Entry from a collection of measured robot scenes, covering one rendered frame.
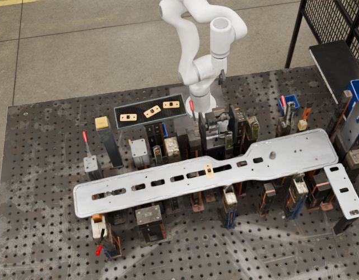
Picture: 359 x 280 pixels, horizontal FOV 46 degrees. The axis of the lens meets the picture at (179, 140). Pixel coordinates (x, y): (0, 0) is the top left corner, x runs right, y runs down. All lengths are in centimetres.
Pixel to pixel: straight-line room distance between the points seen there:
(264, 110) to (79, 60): 201
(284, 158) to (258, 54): 189
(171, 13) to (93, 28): 234
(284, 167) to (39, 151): 150
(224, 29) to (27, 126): 165
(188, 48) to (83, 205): 96
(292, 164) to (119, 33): 254
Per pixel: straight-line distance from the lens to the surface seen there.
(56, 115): 290
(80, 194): 222
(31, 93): 402
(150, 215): 207
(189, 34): 217
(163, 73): 386
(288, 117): 225
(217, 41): 173
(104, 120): 221
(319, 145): 233
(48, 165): 271
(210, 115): 217
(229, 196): 208
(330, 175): 226
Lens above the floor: 296
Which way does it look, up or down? 59 degrees down
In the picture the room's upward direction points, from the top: 6 degrees counter-clockwise
